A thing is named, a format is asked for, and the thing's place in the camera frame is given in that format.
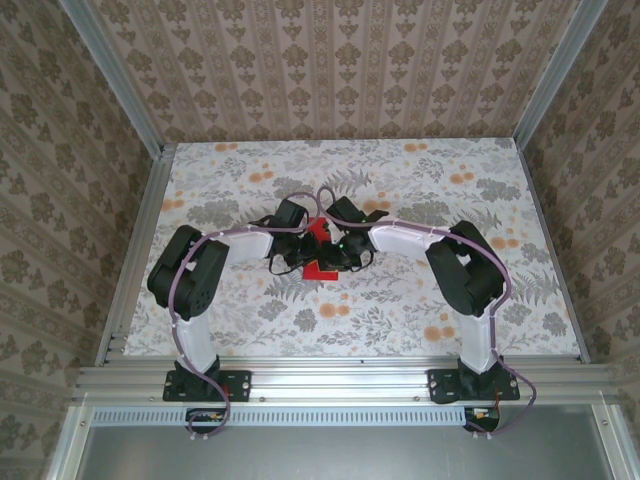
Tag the aluminium mounting rail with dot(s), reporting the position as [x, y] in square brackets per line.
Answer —
[340, 380]

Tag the aluminium corner post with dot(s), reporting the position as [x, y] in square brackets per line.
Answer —
[115, 80]
[560, 75]

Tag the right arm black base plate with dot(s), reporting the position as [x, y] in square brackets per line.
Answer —
[440, 385]

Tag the aluminium side rail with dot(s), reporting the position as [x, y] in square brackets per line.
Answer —
[555, 260]
[135, 260]

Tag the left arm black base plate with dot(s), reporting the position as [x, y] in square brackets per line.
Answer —
[240, 385]

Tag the red cloth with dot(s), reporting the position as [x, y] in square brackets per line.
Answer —
[315, 274]

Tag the small black controller board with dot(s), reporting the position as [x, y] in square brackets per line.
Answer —
[205, 422]
[487, 422]

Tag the grey metal panel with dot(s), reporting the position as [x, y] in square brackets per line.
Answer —
[340, 455]

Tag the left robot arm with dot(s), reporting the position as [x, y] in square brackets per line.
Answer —
[190, 275]

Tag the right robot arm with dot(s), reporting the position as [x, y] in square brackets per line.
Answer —
[465, 270]

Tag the floral table cover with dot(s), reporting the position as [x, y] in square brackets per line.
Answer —
[400, 320]

